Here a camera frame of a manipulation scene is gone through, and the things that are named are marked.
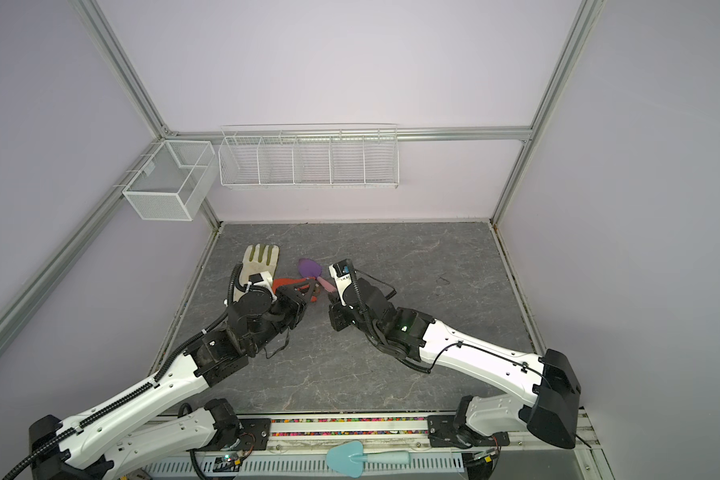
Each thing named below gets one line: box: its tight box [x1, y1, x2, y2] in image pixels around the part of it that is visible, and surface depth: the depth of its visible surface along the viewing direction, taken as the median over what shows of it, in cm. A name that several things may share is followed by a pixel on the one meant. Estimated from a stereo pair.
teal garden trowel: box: [326, 441, 410, 478], surface depth 72 cm
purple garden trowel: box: [298, 258, 337, 293], surface depth 111 cm
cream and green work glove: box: [239, 244, 280, 285], surface depth 111 cm
